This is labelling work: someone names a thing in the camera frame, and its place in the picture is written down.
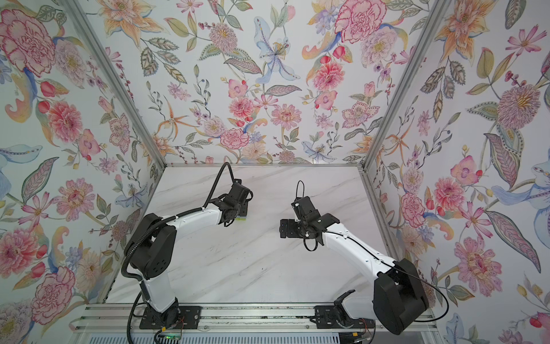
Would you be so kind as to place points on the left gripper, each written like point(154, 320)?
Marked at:
point(245, 207)

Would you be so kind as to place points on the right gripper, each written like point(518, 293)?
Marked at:
point(291, 223)

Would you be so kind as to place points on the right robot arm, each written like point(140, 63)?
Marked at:
point(396, 296)

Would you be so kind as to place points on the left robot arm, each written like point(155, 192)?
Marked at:
point(149, 253)

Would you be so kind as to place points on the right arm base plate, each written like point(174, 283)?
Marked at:
point(333, 317)

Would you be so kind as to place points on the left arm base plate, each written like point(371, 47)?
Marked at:
point(180, 318)

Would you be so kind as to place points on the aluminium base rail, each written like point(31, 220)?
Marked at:
point(203, 318)

